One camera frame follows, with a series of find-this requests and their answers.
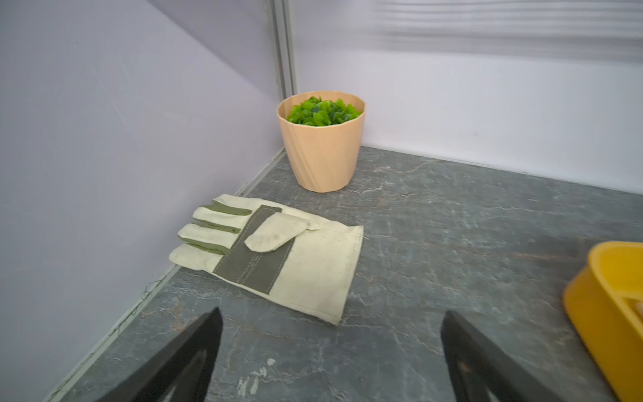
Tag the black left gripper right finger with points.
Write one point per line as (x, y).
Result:
(479, 369)

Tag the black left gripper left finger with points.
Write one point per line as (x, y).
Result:
(182, 369)

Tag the yellow plastic basin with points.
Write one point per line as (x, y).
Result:
(604, 303)

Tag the beige green work glove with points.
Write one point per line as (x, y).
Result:
(292, 258)

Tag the peach plastic plant pot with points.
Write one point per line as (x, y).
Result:
(323, 159)

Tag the green artificial plant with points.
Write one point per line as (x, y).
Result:
(316, 112)

